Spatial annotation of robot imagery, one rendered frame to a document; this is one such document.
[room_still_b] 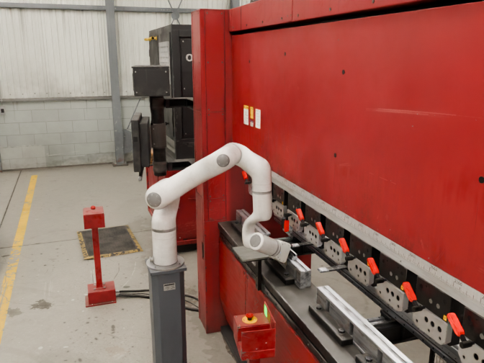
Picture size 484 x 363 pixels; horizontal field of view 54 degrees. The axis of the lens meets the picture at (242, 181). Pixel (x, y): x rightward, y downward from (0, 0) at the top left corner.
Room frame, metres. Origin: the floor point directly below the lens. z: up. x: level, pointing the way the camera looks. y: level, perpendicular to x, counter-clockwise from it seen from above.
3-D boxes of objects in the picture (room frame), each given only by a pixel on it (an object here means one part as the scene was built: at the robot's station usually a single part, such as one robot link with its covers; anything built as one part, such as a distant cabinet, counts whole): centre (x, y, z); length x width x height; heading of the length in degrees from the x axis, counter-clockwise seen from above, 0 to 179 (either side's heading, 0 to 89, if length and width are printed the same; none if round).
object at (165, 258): (2.22, 0.39, 1.09); 0.19 x 0.19 x 0.18
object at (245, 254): (2.39, -0.10, 1.00); 0.26 x 0.18 x 0.01; 109
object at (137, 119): (3.41, 0.72, 1.42); 0.45 x 0.12 x 0.36; 9
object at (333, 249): (1.89, -0.42, 1.26); 0.15 x 0.09 x 0.17; 19
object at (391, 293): (1.51, -0.55, 1.26); 0.15 x 0.09 x 0.17; 19
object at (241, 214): (2.96, -0.07, 0.92); 0.50 x 0.06 x 0.10; 19
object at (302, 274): (2.38, -0.26, 0.92); 0.39 x 0.06 x 0.10; 19
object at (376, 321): (1.99, -0.79, 0.81); 0.64 x 0.08 x 0.14; 109
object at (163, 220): (2.25, 0.38, 1.30); 0.19 x 0.12 x 0.24; 167
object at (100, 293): (3.69, 1.21, 0.41); 0.25 x 0.20 x 0.83; 109
